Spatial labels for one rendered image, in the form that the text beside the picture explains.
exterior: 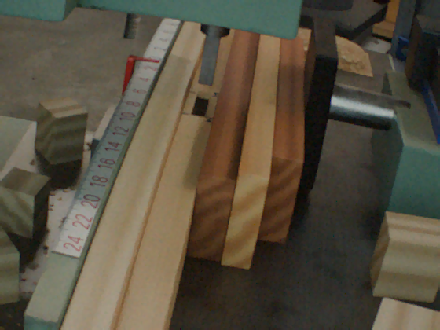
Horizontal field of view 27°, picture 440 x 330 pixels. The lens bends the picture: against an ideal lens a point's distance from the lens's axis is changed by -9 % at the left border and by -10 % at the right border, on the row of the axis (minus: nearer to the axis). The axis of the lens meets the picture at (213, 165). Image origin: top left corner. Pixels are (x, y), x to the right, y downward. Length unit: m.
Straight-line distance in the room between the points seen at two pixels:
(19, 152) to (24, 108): 2.06
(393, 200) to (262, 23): 0.14
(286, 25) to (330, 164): 0.13
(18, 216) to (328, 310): 0.29
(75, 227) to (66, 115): 0.38
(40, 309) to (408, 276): 0.23
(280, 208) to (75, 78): 2.62
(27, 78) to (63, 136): 2.31
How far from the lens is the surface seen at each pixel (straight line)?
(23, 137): 0.86
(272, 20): 0.56
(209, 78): 0.61
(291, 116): 0.58
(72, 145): 0.82
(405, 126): 0.59
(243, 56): 0.67
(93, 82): 3.12
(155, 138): 0.53
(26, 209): 0.69
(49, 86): 3.06
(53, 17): 0.54
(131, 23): 0.66
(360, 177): 0.65
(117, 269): 0.41
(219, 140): 0.54
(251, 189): 0.50
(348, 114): 0.62
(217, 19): 0.56
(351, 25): 1.30
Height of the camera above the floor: 1.17
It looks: 26 degrees down
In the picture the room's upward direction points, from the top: 10 degrees clockwise
